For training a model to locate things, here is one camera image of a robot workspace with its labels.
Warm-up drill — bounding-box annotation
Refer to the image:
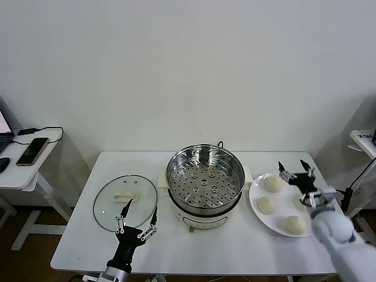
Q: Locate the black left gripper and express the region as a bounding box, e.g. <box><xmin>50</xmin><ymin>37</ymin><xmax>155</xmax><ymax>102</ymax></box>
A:
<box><xmin>106</xmin><ymin>199</ymin><xmax>159</xmax><ymax>270</ymax></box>

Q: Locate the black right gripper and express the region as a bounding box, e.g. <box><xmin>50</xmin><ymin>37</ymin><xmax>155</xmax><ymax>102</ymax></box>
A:
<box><xmin>277</xmin><ymin>159</ymin><xmax>318</xmax><ymax>197</ymax></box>

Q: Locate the white steamed baozi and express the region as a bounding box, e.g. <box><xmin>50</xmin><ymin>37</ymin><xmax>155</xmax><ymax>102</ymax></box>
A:
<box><xmin>285</xmin><ymin>215</ymin><xmax>308</xmax><ymax>235</ymax></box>
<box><xmin>293</xmin><ymin>193</ymin><xmax>308</xmax><ymax>212</ymax></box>
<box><xmin>263</xmin><ymin>176</ymin><xmax>284</xmax><ymax>194</ymax></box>
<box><xmin>257</xmin><ymin>196</ymin><xmax>276</xmax><ymax>214</ymax></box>

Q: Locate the round glass pot lid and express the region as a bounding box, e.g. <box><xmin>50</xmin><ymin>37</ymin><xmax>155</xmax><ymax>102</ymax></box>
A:
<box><xmin>93</xmin><ymin>174</ymin><xmax>159</xmax><ymax>233</ymax></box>

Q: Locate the perforated steel steamer basket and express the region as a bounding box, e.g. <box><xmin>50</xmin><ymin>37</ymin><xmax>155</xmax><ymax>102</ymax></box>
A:
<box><xmin>165</xmin><ymin>143</ymin><xmax>246</xmax><ymax>208</ymax></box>

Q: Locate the large white plate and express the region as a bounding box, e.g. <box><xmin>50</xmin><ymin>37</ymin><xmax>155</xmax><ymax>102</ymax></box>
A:
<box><xmin>249</xmin><ymin>172</ymin><xmax>317</xmax><ymax>238</ymax></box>

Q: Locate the white electric cooker base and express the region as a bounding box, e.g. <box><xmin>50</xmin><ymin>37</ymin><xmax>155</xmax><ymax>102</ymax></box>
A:
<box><xmin>157</xmin><ymin>166</ymin><xmax>254</xmax><ymax>233</ymax></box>

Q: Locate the white side table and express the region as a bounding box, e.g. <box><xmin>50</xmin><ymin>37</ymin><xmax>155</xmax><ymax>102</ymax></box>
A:
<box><xmin>343</xmin><ymin>129</ymin><xmax>376</xmax><ymax>244</ymax></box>
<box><xmin>0</xmin><ymin>127</ymin><xmax>74</xmax><ymax>252</ymax></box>

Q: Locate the black smartphone gold edge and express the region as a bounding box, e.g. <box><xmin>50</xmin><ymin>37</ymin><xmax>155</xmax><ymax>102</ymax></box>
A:
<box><xmin>15</xmin><ymin>137</ymin><xmax>49</xmax><ymax>167</ymax></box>

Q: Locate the dark laptop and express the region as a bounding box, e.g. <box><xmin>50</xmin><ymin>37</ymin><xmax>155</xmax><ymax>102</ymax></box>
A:
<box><xmin>0</xmin><ymin>110</ymin><xmax>15</xmax><ymax>155</ymax></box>

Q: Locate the black cable with inline box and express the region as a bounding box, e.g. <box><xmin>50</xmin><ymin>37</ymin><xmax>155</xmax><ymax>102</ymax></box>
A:
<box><xmin>330</xmin><ymin>157</ymin><xmax>376</xmax><ymax>220</ymax></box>

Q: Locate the black power adapter with cable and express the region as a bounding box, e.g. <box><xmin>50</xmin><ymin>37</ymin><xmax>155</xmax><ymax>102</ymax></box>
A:
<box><xmin>8</xmin><ymin>126</ymin><xmax>64</xmax><ymax>146</ymax></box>

